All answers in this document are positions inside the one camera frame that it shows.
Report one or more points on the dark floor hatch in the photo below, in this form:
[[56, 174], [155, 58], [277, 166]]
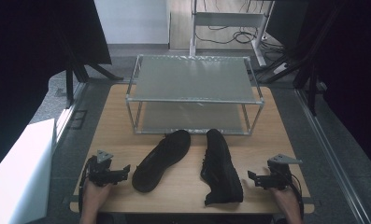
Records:
[[78, 119]]

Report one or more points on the aluminium floor rail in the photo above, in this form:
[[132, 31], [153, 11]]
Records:
[[329, 149], [68, 112]]

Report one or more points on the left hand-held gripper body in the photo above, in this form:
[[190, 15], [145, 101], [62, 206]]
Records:
[[99, 172]]

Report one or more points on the metal two-tier shoe rack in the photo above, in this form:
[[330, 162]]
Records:
[[192, 79]]

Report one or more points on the white power strip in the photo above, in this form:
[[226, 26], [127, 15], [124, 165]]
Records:
[[280, 68]]

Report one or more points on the black curtain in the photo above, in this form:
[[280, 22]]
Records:
[[24, 62], [351, 62]]

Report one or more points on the white metal desk frame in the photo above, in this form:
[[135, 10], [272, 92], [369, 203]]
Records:
[[228, 19]]

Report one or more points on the black metal stand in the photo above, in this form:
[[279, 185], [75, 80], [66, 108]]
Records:
[[80, 73], [298, 65]]

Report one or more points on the person's left hand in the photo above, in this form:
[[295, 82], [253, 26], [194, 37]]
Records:
[[94, 194]]

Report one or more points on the black shoe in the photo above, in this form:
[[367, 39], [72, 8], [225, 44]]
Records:
[[161, 160], [220, 168]]

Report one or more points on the white box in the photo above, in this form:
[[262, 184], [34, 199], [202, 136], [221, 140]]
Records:
[[18, 174]]

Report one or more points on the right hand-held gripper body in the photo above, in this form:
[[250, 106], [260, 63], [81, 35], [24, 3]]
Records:
[[279, 175]]

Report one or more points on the person's right hand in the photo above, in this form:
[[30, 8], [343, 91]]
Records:
[[284, 199]]

